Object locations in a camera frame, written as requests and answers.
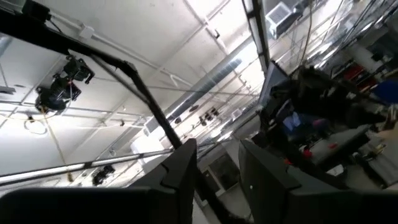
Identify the large silver spiral duct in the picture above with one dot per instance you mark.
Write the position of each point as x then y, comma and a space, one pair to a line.
211, 77

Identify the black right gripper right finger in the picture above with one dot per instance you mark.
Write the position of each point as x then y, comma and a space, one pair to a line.
270, 193

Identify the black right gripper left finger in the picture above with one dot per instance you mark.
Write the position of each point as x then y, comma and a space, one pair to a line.
174, 193

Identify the white ceiling ventilation unit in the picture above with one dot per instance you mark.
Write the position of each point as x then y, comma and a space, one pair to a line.
280, 17

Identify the black aluminium rig frame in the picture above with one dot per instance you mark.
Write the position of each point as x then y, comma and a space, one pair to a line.
149, 99

